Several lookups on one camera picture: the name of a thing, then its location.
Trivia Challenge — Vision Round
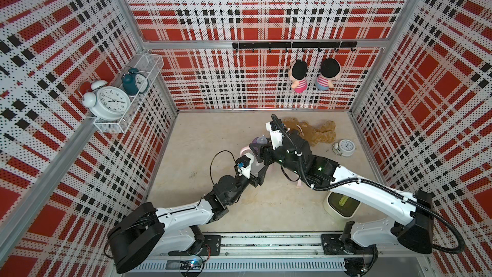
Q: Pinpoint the green circuit board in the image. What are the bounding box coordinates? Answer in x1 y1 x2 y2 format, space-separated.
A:
178 259 204 271

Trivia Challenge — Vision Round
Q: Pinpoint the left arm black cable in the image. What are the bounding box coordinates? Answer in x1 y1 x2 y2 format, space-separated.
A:
209 149 237 185

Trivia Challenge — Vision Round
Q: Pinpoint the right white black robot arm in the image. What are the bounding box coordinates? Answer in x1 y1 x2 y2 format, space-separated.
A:
250 133 434 254

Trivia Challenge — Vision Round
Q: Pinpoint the purple nipple ring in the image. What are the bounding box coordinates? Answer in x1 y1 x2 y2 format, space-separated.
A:
249 135 269 154

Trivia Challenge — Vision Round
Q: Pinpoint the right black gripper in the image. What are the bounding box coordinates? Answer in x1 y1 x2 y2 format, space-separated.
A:
249 139 303 178

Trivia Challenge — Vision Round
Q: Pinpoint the white wire wall shelf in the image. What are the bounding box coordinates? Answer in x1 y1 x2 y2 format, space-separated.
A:
91 53 167 134

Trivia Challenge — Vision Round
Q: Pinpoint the brown plush toy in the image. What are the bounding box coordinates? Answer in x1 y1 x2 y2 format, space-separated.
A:
283 117 336 146

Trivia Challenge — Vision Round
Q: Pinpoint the black hook rail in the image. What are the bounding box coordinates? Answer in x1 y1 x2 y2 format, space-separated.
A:
232 41 357 50

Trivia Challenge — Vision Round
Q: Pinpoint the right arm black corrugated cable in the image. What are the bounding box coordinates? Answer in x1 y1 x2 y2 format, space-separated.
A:
270 113 466 255

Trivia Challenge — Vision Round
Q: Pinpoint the teal alarm clock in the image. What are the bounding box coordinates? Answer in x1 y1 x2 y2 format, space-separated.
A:
122 67 149 96

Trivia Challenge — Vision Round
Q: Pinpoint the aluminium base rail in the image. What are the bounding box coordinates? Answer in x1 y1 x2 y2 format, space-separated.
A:
127 232 438 276

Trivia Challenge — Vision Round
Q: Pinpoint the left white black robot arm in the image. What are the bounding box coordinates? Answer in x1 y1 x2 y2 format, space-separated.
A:
107 166 268 274

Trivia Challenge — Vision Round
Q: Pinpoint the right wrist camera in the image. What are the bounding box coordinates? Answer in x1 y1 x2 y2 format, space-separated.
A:
266 120 284 150

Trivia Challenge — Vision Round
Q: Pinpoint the white bin green inside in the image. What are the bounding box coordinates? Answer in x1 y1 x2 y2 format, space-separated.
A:
323 192 361 219

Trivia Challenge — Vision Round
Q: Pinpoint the doll with striped shirt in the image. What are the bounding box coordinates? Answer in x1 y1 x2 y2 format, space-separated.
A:
315 58 342 91

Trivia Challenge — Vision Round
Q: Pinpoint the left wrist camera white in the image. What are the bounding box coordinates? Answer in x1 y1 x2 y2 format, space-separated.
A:
235 152 254 179

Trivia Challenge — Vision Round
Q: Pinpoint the small white alarm clock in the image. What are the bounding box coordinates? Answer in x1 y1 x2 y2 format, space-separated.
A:
333 139 356 157

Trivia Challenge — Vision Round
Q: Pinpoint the large white alarm clock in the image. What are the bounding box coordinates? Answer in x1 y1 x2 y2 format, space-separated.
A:
82 80 131 121

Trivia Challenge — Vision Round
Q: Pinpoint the doll with pink dress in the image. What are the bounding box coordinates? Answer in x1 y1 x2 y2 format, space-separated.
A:
288 60 308 94

